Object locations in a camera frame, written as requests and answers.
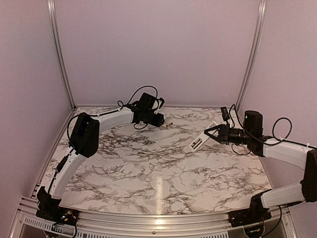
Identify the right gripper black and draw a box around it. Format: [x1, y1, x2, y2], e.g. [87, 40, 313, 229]
[205, 123, 252, 144]

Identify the white remote control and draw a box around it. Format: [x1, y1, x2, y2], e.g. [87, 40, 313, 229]
[188, 121, 218, 152]

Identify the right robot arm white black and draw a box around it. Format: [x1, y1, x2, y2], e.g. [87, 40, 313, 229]
[204, 110, 317, 222]

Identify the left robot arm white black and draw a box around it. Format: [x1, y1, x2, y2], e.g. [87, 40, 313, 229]
[37, 93, 164, 221]

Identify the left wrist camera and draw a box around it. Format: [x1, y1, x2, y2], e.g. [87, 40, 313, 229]
[153, 98, 165, 110]

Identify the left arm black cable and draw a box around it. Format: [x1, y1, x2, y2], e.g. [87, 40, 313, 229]
[48, 85, 160, 189]

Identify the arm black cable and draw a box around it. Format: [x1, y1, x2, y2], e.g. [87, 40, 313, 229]
[48, 85, 160, 189]
[229, 103, 315, 156]

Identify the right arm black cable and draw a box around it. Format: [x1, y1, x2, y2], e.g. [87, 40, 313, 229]
[229, 103, 315, 156]

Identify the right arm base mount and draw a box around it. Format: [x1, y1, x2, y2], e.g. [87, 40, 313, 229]
[228, 204, 272, 227]

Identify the right aluminium frame post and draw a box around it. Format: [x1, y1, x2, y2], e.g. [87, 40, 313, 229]
[236, 0, 267, 110]

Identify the aluminium frame post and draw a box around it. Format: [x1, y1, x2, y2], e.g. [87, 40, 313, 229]
[47, 0, 76, 109]
[236, 0, 267, 110]

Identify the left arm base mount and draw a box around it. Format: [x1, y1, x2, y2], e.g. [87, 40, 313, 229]
[36, 206, 79, 226]

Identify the left aluminium frame post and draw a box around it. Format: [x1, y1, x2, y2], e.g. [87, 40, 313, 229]
[47, 0, 76, 109]

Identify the front aluminium rail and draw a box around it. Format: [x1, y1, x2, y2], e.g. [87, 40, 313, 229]
[9, 195, 298, 238]

